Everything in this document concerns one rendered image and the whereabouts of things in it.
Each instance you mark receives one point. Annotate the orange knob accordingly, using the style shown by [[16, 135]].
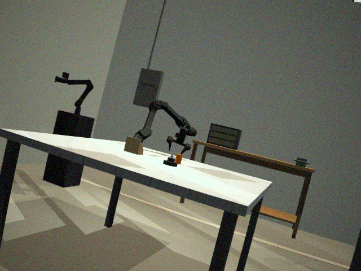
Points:
[[178, 158]]

